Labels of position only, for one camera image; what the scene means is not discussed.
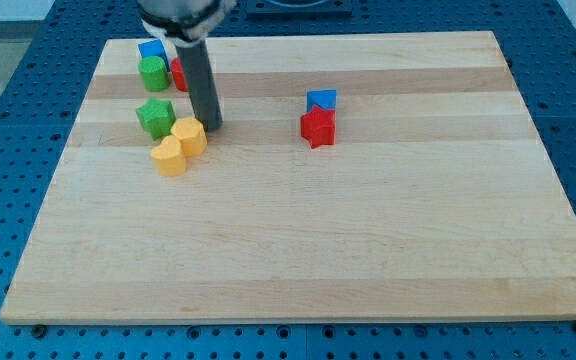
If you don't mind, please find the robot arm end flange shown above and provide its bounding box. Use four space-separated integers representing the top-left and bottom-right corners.
137 0 237 47

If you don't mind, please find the red star block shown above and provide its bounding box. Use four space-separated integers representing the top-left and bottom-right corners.
300 105 336 149

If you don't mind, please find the green star block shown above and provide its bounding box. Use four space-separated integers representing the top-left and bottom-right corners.
136 98 176 140

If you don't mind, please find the red circle block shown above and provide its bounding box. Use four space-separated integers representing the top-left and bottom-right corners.
170 57 188 92

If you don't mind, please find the blue cube block right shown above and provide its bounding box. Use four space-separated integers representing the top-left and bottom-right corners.
306 89 337 112

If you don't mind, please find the blue cube block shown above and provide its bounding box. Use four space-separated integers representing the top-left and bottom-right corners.
138 39 170 70
306 89 337 112

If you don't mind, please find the yellow hexagon block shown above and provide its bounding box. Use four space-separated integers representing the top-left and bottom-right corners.
171 117 207 157

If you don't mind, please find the yellow heart block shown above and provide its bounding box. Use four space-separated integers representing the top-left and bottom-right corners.
150 135 187 176

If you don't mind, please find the wooden board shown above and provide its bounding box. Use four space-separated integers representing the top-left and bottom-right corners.
0 31 576 325

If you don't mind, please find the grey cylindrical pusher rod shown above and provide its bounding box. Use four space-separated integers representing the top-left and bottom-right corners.
176 41 223 132

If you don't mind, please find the green cylinder block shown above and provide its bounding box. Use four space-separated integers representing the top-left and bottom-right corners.
138 56 170 92

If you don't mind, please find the blue cube block left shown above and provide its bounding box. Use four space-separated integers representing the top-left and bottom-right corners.
138 39 170 70

